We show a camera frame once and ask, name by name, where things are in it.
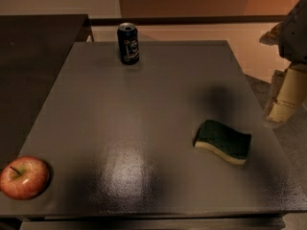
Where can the green and yellow sponge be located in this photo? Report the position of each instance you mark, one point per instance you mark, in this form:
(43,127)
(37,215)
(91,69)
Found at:
(227,143)

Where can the red apple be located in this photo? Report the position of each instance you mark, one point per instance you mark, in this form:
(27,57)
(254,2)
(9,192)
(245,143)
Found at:
(24,178)

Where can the dark blue soda can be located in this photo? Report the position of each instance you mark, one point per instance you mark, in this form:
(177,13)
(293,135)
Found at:
(128,42)

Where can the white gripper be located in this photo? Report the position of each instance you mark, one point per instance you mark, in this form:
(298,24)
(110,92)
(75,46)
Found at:
(295,37)

